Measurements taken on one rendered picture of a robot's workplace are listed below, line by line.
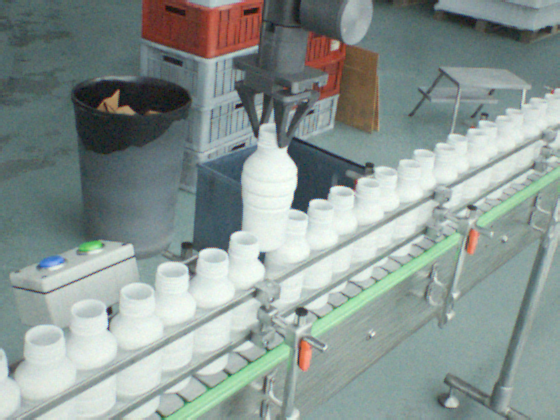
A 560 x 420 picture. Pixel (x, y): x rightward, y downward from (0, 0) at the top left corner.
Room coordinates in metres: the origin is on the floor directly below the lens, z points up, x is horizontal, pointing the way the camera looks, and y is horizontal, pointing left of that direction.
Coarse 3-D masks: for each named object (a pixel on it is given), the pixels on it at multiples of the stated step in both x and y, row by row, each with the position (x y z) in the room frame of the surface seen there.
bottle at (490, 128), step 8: (480, 128) 1.39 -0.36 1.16; (488, 128) 1.38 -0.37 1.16; (496, 128) 1.39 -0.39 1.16; (488, 136) 1.38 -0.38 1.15; (488, 144) 1.38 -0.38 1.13; (488, 152) 1.37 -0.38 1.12; (496, 152) 1.38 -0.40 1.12; (488, 160) 1.37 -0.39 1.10; (488, 176) 1.38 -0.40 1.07; (488, 184) 1.39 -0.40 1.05; (480, 192) 1.37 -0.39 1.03
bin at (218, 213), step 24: (312, 144) 1.72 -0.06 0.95; (216, 168) 1.57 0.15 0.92; (240, 168) 1.64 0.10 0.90; (312, 168) 1.71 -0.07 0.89; (336, 168) 1.67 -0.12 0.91; (360, 168) 1.63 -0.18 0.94; (216, 192) 1.49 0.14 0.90; (240, 192) 1.45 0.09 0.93; (312, 192) 1.71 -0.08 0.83; (216, 216) 1.49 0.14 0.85; (240, 216) 1.44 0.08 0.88; (192, 240) 1.53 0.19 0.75; (216, 240) 1.48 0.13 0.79
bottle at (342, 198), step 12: (336, 192) 1.04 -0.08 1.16; (348, 192) 1.03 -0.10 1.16; (336, 204) 1.00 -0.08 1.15; (348, 204) 1.01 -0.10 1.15; (336, 216) 1.00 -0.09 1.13; (348, 216) 1.01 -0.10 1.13; (336, 228) 0.99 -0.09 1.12; (348, 228) 1.00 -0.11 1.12; (336, 252) 0.99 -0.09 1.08; (348, 252) 1.00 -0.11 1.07; (336, 264) 0.99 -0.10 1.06; (348, 264) 1.01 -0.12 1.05; (336, 276) 0.99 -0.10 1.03; (336, 288) 1.00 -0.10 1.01
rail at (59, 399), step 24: (528, 144) 1.47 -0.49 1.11; (480, 168) 1.30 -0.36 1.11; (528, 168) 1.51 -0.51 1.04; (432, 192) 1.17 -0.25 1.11; (408, 240) 1.13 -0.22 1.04; (312, 264) 0.91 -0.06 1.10; (216, 312) 0.76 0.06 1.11; (288, 312) 0.88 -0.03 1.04; (168, 336) 0.70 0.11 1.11; (24, 360) 0.63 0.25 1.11; (96, 384) 0.62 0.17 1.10; (168, 384) 0.70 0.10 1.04; (48, 408) 0.57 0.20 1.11
